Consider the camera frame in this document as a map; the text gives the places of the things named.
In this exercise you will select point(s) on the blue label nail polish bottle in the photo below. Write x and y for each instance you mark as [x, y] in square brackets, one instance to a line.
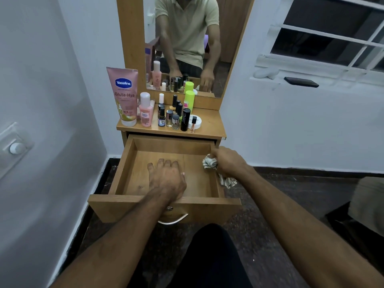
[161, 121]

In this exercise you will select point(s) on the white cap nail polish bottle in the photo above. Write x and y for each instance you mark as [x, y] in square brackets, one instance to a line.
[161, 98]

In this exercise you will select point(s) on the red nail polish bottle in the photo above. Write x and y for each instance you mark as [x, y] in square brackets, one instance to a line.
[185, 105]

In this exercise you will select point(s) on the wooden drawer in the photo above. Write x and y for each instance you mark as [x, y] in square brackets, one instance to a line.
[198, 176]

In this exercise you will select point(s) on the person's left hand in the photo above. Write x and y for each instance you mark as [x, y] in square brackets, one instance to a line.
[166, 179]

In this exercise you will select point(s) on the person's right forearm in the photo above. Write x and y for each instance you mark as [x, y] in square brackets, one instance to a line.
[315, 230]

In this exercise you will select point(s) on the striped green white cloth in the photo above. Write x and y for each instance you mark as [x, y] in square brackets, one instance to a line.
[209, 162]

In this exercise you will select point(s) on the round white jar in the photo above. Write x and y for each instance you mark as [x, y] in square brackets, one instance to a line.
[198, 121]

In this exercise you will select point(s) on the neon green tube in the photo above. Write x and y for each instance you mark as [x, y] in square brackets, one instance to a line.
[189, 98]

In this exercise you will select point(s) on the white object on sill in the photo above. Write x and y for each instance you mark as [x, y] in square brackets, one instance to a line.
[265, 74]

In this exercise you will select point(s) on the black lipstick tube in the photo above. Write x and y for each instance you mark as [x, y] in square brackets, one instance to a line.
[185, 119]

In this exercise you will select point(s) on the white wall switch board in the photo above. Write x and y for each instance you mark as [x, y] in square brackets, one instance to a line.
[12, 149]

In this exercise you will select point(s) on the clear box of pink tubes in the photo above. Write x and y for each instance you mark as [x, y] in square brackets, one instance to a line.
[152, 104]

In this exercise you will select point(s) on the black phone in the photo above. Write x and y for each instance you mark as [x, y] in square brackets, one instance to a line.
[301, 82]

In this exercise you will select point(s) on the dark cap gold nail polish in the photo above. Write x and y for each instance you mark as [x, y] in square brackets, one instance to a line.
[169, 118]

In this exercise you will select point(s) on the pink lotion tube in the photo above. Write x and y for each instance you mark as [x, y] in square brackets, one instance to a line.
[123, 95]

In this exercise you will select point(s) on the pink bottle white cap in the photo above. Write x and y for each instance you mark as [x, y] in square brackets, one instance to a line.
[146, 113]

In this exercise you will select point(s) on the person's left forearm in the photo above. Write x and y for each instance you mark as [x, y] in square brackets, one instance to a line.
[114, 245]

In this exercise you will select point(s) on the person's legs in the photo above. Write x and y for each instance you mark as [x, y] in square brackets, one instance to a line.
[210, 257]

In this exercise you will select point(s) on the person's right hand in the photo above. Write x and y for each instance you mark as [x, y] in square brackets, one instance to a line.
[229, 161]

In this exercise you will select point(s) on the clear nail polish bottle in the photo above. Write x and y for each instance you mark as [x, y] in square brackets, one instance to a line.
[178, 104]

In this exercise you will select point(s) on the beige cushion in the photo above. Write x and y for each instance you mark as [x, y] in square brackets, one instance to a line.
[369, 206]

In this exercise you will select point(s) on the green nail polish bottle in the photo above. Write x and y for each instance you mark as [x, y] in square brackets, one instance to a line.
[180, 108]

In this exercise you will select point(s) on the dressing table mirror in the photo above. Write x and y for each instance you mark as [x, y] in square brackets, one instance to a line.
[231, 32]

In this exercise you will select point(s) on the wooden dressing table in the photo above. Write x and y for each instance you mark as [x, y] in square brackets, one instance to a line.
[210, 125]

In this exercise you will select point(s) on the dark wooden furniture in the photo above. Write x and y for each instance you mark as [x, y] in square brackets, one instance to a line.
[360, 245]

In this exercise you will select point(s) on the white framed window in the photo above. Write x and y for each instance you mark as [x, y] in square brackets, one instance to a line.
[324, 47]

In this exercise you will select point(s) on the small brown bottle black cap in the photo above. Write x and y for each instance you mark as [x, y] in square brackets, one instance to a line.
[193, 124]

